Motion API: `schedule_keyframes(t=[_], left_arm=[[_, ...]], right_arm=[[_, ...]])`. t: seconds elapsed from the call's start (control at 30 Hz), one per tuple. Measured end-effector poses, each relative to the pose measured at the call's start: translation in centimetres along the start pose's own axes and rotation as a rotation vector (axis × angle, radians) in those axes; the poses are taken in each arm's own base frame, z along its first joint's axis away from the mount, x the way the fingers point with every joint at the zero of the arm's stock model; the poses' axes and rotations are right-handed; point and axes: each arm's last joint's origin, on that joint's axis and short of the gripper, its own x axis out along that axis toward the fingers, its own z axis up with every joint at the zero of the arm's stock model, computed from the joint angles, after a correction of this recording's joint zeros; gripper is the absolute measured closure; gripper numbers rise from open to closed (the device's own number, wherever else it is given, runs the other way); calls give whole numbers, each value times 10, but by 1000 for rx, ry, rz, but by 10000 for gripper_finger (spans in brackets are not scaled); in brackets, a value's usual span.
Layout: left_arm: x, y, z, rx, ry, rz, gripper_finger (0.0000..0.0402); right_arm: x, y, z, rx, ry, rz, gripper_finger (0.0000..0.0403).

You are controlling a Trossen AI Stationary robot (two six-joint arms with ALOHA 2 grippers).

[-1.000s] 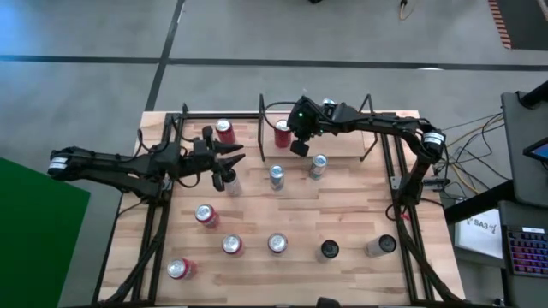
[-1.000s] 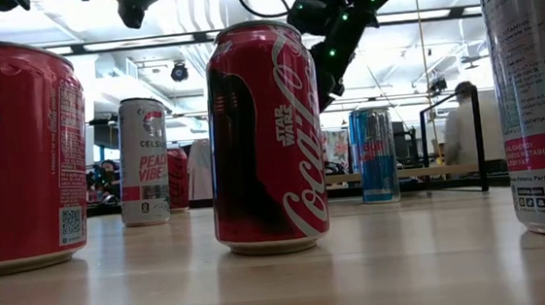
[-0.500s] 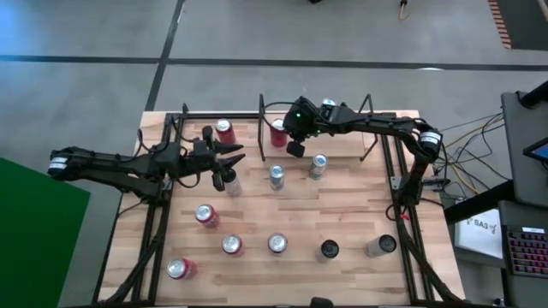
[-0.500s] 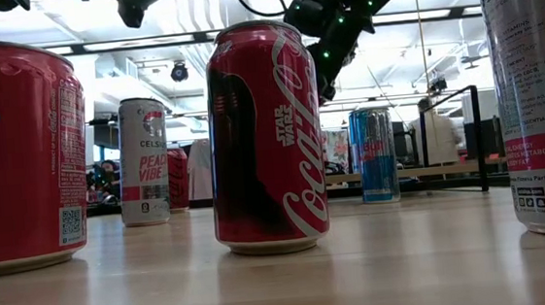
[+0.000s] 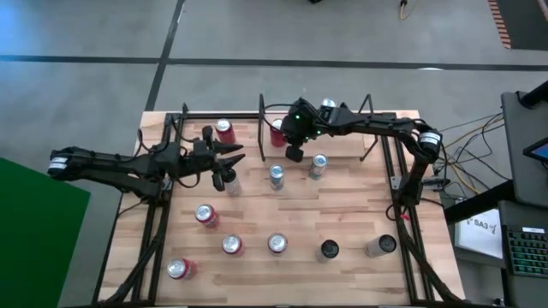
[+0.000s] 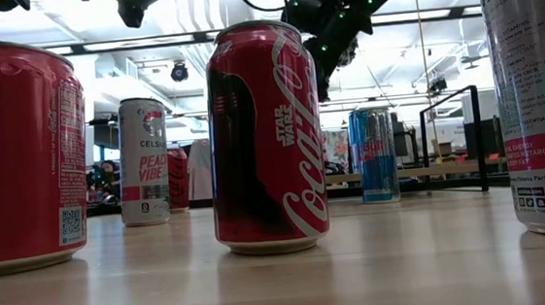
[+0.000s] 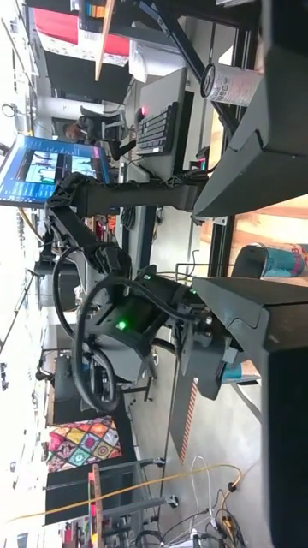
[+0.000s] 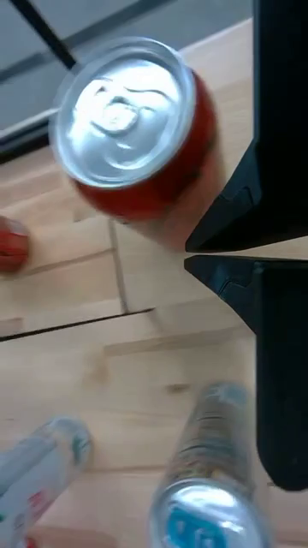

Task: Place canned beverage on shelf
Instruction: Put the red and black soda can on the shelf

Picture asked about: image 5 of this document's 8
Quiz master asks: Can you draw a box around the green floor mat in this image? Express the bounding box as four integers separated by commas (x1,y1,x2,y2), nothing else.
0,157,92,308

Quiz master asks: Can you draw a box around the black aluminium rig frame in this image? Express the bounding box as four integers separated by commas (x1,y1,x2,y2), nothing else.
92,102,466,308

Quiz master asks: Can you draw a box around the white can with black top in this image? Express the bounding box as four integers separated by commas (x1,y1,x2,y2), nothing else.
364,234,398,258

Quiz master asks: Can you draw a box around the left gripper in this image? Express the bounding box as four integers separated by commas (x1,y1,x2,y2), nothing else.
188,126,247,193

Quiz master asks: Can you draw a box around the red can black Coca-Cola script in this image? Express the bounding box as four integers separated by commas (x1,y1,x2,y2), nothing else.
214,118,237,145
269,118,287,149

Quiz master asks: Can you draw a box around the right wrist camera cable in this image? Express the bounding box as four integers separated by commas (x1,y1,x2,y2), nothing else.
260,102,301,130

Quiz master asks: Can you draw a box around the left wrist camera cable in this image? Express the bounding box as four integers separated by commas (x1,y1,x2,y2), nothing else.
169,115,202,189

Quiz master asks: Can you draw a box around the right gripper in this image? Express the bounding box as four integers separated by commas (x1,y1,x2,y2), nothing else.
280,98,325,163

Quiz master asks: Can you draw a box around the red Fanta can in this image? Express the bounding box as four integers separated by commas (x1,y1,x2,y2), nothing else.
194,204,220,229
221,234,245,257

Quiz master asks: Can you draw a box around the orange black striped strip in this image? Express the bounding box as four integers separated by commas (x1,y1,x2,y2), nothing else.
487,0,513,50

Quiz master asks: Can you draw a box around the red Star Wars Coca-Cola can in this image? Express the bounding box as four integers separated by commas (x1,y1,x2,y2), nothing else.
267,232,289,257

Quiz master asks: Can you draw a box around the gray cart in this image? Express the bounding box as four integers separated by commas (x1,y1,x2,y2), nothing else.
499,80,548,210

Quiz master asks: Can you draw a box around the yellow-tipped cable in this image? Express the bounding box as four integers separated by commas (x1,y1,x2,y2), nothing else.
397,0,420,21

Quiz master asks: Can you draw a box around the backlit black keyboard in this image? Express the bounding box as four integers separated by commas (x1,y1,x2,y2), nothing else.
503,225,548,279

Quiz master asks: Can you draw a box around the yellow cable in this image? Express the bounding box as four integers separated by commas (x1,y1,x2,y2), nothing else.
443,115,506,196

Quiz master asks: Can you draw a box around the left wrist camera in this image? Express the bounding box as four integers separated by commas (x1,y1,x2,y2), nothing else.
192,139,211,160

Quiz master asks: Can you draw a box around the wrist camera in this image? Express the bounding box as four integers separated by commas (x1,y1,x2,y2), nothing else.
192,139,211,160
301,109,322,132

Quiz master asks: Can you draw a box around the gray side desk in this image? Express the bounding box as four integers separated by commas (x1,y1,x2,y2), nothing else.
444,179,548,308

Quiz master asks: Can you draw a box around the dark floor mat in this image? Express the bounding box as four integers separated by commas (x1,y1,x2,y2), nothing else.
496,0,548,51

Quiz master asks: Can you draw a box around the red soda can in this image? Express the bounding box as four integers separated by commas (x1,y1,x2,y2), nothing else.
166,258,198,281

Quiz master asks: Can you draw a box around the blue silver Red Bull can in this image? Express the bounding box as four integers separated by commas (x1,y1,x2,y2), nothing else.
268,164,286,192
308,153,330,181

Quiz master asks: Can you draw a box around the white Celsius Peach Vibe can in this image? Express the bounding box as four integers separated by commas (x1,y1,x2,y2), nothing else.
223,169,243,198

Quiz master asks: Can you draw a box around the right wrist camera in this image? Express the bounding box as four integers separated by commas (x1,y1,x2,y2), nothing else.
301,109,322,132

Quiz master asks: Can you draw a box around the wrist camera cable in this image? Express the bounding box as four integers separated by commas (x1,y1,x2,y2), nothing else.
169,115,202,189
260,102,301,130

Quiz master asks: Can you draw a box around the tablet screen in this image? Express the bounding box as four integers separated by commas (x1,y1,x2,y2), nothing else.
522,136,548,164

